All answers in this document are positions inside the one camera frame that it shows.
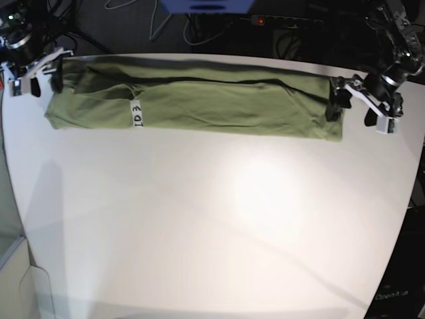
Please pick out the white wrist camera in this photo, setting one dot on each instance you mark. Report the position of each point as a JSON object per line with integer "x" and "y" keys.
{"x": 16, "y": 87}
{"x": 387, "y": 125}

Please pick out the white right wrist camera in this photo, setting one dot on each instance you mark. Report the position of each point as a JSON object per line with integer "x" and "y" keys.
{"x": 16, "y": 87}

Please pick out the blue box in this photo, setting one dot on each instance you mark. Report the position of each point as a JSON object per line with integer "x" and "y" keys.
{"x": 207, "y": 6}

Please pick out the white ID label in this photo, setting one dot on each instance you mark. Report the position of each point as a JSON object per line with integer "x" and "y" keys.
{"x": 136, "y": 113}

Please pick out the black OpenArm case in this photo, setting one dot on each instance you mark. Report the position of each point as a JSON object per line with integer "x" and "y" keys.
{"x": 401, "y": 291}

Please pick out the black power strip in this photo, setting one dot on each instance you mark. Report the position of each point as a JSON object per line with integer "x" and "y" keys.
{"x": 284, "y": 22}

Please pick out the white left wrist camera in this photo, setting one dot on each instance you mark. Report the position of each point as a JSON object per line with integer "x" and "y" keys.
{"x": 387, "y": 125}

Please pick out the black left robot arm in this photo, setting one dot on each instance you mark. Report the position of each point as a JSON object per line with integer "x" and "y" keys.
{"x": 380, "y": 38}

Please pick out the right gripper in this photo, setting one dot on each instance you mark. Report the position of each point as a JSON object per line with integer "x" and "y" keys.
{"x": 23, "y": 54}

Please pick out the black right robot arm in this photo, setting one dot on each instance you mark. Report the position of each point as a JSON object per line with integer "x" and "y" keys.
{"x": 29, "y": 32}

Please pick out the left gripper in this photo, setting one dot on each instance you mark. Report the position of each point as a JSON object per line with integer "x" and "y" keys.
{"x": 380, "y": 87}

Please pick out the green T-shirt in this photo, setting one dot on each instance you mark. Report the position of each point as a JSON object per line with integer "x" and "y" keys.
{"x": 195, "y": 95}

